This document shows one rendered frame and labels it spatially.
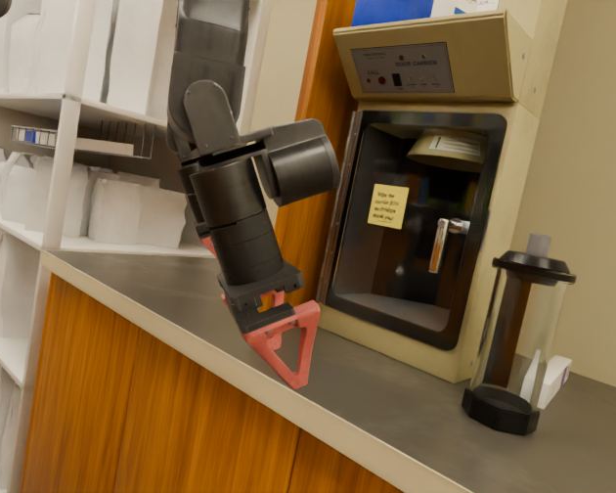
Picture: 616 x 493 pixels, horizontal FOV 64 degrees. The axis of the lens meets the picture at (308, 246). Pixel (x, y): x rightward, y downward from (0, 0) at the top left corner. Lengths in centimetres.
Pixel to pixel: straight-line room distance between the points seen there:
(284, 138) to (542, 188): 92
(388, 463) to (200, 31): 48
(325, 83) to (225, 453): 71
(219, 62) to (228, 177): 9
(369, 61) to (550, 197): 57
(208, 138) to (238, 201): 6
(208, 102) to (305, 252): 67
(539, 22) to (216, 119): 63
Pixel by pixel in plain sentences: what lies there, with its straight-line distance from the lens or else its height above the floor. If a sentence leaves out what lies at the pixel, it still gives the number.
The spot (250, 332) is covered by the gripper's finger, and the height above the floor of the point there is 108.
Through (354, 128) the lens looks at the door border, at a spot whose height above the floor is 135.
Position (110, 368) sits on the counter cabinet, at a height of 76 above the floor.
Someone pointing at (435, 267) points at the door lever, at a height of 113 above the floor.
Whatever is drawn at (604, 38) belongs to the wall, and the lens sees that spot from 135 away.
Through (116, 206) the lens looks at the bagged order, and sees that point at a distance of 180.
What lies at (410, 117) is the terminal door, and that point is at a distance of 94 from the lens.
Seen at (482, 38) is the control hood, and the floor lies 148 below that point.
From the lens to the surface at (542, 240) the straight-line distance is 74.
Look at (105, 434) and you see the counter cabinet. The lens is 120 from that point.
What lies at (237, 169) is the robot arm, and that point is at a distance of 42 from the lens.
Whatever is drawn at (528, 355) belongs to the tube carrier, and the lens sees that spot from 73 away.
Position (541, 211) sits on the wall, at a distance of 128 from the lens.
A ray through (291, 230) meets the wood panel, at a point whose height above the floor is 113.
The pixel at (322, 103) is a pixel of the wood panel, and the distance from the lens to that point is 103.
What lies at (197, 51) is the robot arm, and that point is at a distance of 42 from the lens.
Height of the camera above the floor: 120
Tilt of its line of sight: 5 degrees down
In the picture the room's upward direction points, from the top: 11 degrees clockwise
